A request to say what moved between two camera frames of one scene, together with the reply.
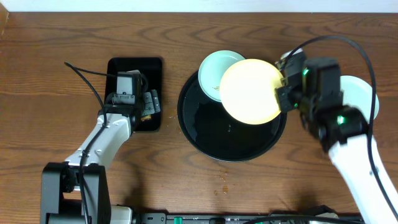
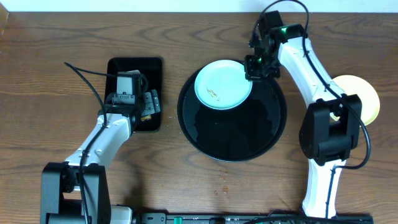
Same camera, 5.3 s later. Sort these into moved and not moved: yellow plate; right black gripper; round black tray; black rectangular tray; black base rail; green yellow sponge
Moved: right black gripper; yellow plate
Not moved: round black tray; black rectangular tray; green yellow sponge; black base rail
